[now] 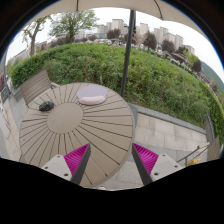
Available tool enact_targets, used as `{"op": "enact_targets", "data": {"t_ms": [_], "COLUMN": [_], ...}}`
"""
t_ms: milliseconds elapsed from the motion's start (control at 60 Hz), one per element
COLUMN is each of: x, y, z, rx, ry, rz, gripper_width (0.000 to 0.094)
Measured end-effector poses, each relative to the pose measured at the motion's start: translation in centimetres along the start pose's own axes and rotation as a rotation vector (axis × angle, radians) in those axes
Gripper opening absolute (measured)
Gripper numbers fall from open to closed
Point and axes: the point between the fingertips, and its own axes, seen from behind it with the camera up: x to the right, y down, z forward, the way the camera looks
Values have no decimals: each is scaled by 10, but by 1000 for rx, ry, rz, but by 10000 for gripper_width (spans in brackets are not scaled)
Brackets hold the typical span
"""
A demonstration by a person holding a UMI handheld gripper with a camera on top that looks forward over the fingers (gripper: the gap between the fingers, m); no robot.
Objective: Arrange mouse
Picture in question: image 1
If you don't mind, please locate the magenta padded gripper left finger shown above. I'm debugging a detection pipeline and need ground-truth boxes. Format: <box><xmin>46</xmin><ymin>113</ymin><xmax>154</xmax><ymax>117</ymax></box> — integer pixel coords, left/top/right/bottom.
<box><xmin>42</xmin><ymin>144</ymin><xmax>91</xmax><ymax>185</ymax></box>

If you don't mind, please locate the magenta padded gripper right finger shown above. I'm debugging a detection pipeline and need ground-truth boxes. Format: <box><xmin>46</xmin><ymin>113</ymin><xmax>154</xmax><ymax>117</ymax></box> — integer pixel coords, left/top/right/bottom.
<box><xmin>132</xmin><ymin>143</ymin><xmax>182</xmax><ymax>185</ymax></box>

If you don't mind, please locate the black computer mouse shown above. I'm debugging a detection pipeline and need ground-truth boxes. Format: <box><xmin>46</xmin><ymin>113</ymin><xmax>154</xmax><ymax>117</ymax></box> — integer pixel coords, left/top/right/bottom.
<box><xmin>39</xmin><ymin>101</ymin><xmax>54</xmax><ymax>112</ymax></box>

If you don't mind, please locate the lavender mouse pad wrist rest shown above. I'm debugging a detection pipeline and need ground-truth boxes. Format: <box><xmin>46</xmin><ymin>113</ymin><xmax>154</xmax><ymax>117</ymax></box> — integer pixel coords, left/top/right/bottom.
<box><xmin>77</xmin><ymin>84</ymin><xmax>108</xmax><ymax>105</ymax></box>

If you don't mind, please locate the round slatted beige table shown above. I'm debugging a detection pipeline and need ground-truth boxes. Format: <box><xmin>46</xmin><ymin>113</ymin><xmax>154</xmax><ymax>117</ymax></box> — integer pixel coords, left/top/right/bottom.
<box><xmin>19</xmin><ymin>83</ymin><xmax>135</xmax><ymax>188</ymax></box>

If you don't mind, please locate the metal stair handrail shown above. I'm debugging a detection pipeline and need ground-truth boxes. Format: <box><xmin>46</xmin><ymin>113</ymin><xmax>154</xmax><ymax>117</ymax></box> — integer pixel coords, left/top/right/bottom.
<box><xmin>178</xmin><ymin>143</ymin><xmax>209</xmax><ymax>167</ymax></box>

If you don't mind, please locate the green hedge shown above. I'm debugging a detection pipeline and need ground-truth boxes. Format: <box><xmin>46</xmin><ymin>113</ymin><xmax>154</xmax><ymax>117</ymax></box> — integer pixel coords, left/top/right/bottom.
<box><xmin>6</xmin><ymin>43</ymin><xmax>224</xmax><ymax>143</ymax></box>

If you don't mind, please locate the beige slatted chair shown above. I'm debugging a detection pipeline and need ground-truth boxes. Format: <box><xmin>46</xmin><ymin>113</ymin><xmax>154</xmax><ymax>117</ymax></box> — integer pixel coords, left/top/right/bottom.
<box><xmin>20</xmin><ymin>70</ymin><xmax>59</xmax><ymax>106</ymax></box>

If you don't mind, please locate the black parasol pole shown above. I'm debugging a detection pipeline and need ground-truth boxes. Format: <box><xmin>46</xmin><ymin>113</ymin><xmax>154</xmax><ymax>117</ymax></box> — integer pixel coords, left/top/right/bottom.
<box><xmin>120</xmin><ymin>10</ymin><xmax>136</xmax><ymax>97</ymax></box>

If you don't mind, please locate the beige parasol canopy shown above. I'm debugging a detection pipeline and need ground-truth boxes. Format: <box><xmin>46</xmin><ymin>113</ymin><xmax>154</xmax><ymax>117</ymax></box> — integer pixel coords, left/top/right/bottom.
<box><xmin>31</xmin><ymin>0</ymin><xmax>209</xmax><ymax>40</ymax></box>

